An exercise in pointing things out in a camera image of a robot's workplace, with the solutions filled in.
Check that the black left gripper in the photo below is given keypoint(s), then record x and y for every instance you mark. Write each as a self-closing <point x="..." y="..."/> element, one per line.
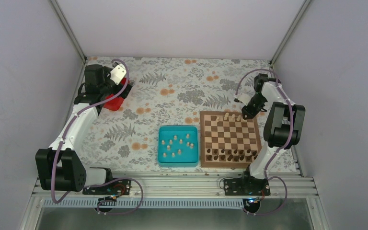
<point x="126" y="90"/>

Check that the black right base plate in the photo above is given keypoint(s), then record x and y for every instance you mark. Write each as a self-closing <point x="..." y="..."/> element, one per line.
<point x="247" y="187"/>

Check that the aluminium corner post left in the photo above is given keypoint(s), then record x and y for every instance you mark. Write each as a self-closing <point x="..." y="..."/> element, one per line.
<point x="67" y="28"/>

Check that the dark chess pieces row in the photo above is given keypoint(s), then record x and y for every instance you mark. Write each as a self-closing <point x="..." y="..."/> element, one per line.
<point x="228" y="155"/>

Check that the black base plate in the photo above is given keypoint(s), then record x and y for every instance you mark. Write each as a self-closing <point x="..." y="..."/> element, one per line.
<point x="117" y="188"/>
<point x="247" y="187"/>

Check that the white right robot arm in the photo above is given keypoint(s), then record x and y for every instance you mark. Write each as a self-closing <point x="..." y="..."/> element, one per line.
<point x="283" y="127"/>

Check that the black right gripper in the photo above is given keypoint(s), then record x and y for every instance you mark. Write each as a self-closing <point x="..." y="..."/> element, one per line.
<point x="249" y="113"/>

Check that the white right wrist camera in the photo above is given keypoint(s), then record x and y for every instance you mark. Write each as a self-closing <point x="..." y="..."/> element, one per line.
<point x="242" y="98"/>

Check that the teal plastic tray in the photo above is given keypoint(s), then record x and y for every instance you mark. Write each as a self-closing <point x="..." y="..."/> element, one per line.
<point x="178" y="146"/>

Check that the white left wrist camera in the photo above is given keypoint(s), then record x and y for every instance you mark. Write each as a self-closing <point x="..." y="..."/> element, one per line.
<point x="118" y="73"/>

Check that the aluminium corner post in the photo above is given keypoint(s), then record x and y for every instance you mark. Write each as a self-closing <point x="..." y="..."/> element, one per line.
<point x="67" y="28"/>
<point x="295" y="22"/>

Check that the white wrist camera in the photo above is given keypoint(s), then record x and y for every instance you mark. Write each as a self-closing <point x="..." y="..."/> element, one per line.
<point x="118" y="73"/>
<point x="242" y="98"/>

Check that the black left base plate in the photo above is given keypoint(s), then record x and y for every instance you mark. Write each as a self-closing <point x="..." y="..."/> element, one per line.
<point x="117" y="188"/>

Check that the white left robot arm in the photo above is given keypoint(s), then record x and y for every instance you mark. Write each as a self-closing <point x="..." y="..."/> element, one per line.
<point x="59" y="166"/>

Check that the wooden chess board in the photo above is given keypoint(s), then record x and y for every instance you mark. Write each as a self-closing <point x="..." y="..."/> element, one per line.
<point x="235" y="135"/>

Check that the red plastic tray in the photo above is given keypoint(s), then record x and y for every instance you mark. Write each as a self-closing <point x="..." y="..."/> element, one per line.
<point x="116" y="103"/>

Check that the aluminium front rail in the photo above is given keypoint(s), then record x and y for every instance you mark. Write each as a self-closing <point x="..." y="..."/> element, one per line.
<point x="205" y="187"/>

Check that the aluminium corner post right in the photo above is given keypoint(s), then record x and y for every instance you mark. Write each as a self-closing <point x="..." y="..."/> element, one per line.
<point x="295" y="22"/>

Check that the floral table mat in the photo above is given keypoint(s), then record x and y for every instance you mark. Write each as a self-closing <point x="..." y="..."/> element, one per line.
<point x="166" y="91"/>

